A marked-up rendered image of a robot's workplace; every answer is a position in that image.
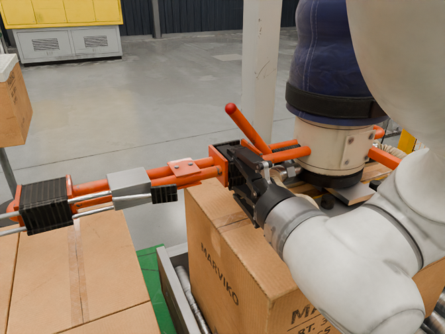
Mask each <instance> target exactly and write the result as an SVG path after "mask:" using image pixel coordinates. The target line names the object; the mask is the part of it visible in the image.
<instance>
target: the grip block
mask: <svg viewBox="0 0 445 334"><path fill-rule="evenodd" d="M228 144H229V145H230V146H231V147H233V148H240V147H243V146H246V147H247V148H249V149H250V150H251V151H253V152H255V153H256V154H257V155H258V156H260V157H261V158H263V153H262V152H260V151H259V150H258V149H257V148H256V147H254V146H253V145H251V144H250V143H249V142H248V141H247V140H245V139H241V144H240V140H239V139H238V140H232V141H228V142H221V143H217V144H211V145H209V157H211V156H212V157H213V160H214V163H215V165H214V166H217V165H220V166H221V168H222V176H218V177H216V178H217V180H218V181H219V182H220V183H221V184H222V185H223V186H224V187H225V188H227V187H228V181H229V186H230V187H233V186H237V185H240V184H244V183H246V181H247V180H246V178H245V177H244V176H243V175H242V173H241V172H240V170H239V169H238V168H237V167H236V165H235V164H234V163H233V162H231V163H229V162H228V160H227V159H226V158H225V157H224V156H223V155H222V154H221V153H220V152H219V151H218V150H217V146H224V145H228Z"/></svg>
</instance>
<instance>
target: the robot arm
mask: <svg viewBox="0 0 445 334"><path fill-rule="evenodd" d="M346 8H347V14H348V22H349V27H350V34H351V37H352V44H353V47H354V52H355V55H356V59H357V62H358V65H359V67H360V71H361V73H362V76H363V78H364V81H365V83H366V85H367V87H368V89H369V91H370V92H371V94H372V95H373V97H374V99H375V100H376V101H377V103H378V104H379V106H380V107H381V108H382V109H383V110H384V111H385V112H386V113H387V115H388V116H389V117H390V118H391V119H393V120H394V121H395V122H396V123H397V124H398V125H399V126H400V127H402V128H403V129H405V130H406V131H407V132H408V133H409V134H411V135H412V136H414V137H415V138H416V139H417V140H419V141H420V142H421V143H423V144H424V145H425V146H426V147H428V148H424V149H420V150H417V151H414V152H412V153H410V154H409V155H407V156H406V157H404V159H402V161H401V162H400V164H399V165H398V167H396V169H394V171H393V172H392V173H391V174H390V175H389V176H388V177H387V178H386V179H385V180H384V181H383V182H382V183H381V184H380V185H379V186H378V187H377V192H376V193H375V194H374V195H373V196H372V197H371V198H370V199H369V200H367V202H365V203H364V204H363V205H361V206H359V207H358V208H356V209H354V210H352V211H350V212H347V213H345V214H342V215H338V216H335V217H332V218H330V217H329V216H328V215H327V214H325V213H324V212H322V211H321V210H320V209H318V208H317V207H316V206H315V205H313V204H312V203H311V202H310V201H309V200H307V199H305V198H303V197H297V196H296V195H294V194H293V193H292V192H291V191H289V190H288V189H287V188H284V187H281V186H279V185H277V184H276V182H275V180H274V179H273V178H272V177H270V172H269V168H272V166H273V164H272V161H271V160H264V159H263V158H261V157H260V156H258V155H257V154H256V153H255V152H253V151H251V150H250V149H249V148H247V147H246V146H243V147H240V148H233V147H231V146H230V145H229V144H228V145H224V146H217V150H218V151H219V152H220V153H221V154H222V155H223V156H224V157H225V158H226V159H227V160H228V162H229V163H231V162H233V163H234V164H235V165H236V167H237V168H238V169H239V170H240V172H241V173H242V175H243V176H244V177H245V178H246V180H247V181H246V184H245V183H244V184H240V185H237V186H233V187H230V186H229V185H228V190H229V191H231V190H234V194H233V195H232V196H233V198H234V200H235V201H236V202H237V204H238V205H239V206H240V207H241V208H242V210H243V211H244V212H245V214H247V216H248V217H249V218H250V220H251V222H252V224H253V226H254V228H255V229H257V228H260V227H261V228H262V229H263V230H264V237H265V239H266V241H267V242H268V243H269V244H270V246H271V247H272V248H273V249H274V251H275V252H276V253H277V254H278V255H279V257H280V259H282V261H284V263H286V265H287V266H288V268H289V270H290V273H291V276H292V278H293V279H294V281H295V283H296V285H297V286H298V287H299V289H300V290H301V291H302V293H303V294H304V295H305V297H306V298H307V299H308V300H309V301H310V302H311V303H312V305H313V306H314V307H315V308H316V309H317V310H318V311H319V312H320V313H321V314H322V315H323V316H324V317H325V318H326V319H327V320H328V321H329V322H330V323H331V324H332V325H333V326H334V327H335V328H336V329H337V330H339V332H341V334H414V333H415V332H416V331H417V330H418V329H419V327H420V326H421V325H422V323H423V321H424V318H425V315H426V313H425V308H424V304H423V300H422V298H421V295H420V292H419V290H418V288H417V285H416V284H415V282H414V281H413V280H412V279H411V278H412V277H413V276H414V275H415V274H416V273H417V272H418V271H419V270H421V269H423V268H424V267H425V266H427V265H429V264H431V263H433V262H435V261H437V260H440V259H441V258H442V257H444V256H445V0H346ZM242 197H243V198H242ZM241 198H242V199H241Z"/></svg>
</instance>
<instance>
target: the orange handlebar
mask: <svg viewBox="0 0 445 334"><path fill-rule="evenodd" d="M374 129H375V130H376V132H375V137H374V140H376V139H380V138H382V137H383V136H384V134H385V131H384V130H383V129H382V128H381V127H379V126H377V125H374V127H373V130H374ZM295 144H298V142H297V139H293V140H287V141H283V142H278V143H274V144H269V145H268V147H269V148H270V150H273V149H277V148H282V147H286V146H291V145H295ZM310 154H311V149H310V148H309V147H308V146H302V147H298V148H292V149H289V150H284V151H280V152H275V153H271V154H266V155H263V159H264V160H271V161H272V164H274V163H278V162H283V161H286V160H291V159H294V158H300V157H303V156H308V155H310ZM368 157H369V158H371V159H373V160H375V161H377V162H379V163H380V164H382V165H384V166H386V167H388V168H390V169H392V170H394V169H396V167H398V165H399V164H400V162H401V161H402V160H401V159H400V158H397V157H395V156H393V155H391V154H389V153H387V152H385V151H383V150H381V149H379V148H377V147H375V146H373V145H372V148H370V149H369V152H368ZM167 165H168V166H163V167H160V168H154V169H150V170H146V173H147V175H148V177H149V179H150V181H151V183H152V186H161V185H167V184H177V190H180V189H183V188H189V187H192V186H197V185H200V184H202V182H201V180H206V179H209V178H215V177H218V176H222V174H223V171H222V168H221V166H220V165H217V166H214V165H215V163H214V160H213V157H212V156H211V157H207V158H202V159H198V160H192V159H191V158H184V159H181V160H174V161H171V162H167ZM73 190H74V195H75V197H81V196H85V195H90V194H96V193H99V192H104V191H108V190H110V189H109V185H108V181H107V179H102V180H97V181H93V182H87V183H84V184H78V185H74V186H73ZM75 197H74V198H75ZM112 197H113V196H112V195H106V196H103V197H98V198H95V199H89V200H85V201H81V202H77V203H75V208H76V209H83V208H86V207H91V206H94V205H99V204H102V203H108V202H111V201H112ZM13 206H14V200H13V201H12V202H11V203H10V204H9V206H8V207H7V210H6V212H7V213H9V212H13V211H14V209H13Z"/></svg>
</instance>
